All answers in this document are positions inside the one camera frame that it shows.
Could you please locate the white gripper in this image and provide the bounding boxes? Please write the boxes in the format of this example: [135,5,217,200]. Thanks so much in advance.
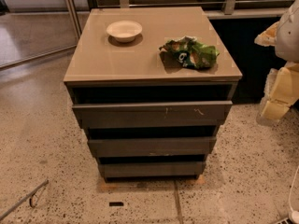
[254,22,299,120]

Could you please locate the grey top drawer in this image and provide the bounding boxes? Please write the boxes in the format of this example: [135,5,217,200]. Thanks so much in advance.
[73,101,232,129]

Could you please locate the grey drawer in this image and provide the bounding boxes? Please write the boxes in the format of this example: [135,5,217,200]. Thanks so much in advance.
[88,137,216,158]
[73,101,232,129]
[99,161,206,178]

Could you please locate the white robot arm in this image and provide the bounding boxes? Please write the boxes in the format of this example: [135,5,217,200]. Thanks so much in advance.
[254,0,299,122]

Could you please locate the grey middle drawer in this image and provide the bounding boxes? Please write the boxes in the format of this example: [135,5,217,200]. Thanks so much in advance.
[88,137,216,158]

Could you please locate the grey drawer cabinet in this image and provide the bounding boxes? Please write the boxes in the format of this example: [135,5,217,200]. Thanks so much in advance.
[63,6,243,183]

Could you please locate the grey bottom drawer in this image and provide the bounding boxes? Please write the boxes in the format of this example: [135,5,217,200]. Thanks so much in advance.
[99,161,206,178]

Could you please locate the green crumpled chip bag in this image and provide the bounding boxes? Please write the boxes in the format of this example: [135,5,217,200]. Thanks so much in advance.
[159,36,220,70]

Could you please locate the white bowl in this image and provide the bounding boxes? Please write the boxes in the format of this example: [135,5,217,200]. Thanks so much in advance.
[107,21,142,43]

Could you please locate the metal rod on floor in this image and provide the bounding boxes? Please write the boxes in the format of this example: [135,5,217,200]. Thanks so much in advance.
[0,179,49,221]

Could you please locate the white cable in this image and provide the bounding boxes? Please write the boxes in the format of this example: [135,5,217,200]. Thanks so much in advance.
[287,165,299,224]

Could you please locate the metal door frame post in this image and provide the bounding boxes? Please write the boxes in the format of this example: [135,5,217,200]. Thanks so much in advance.
[65,0,81,39]

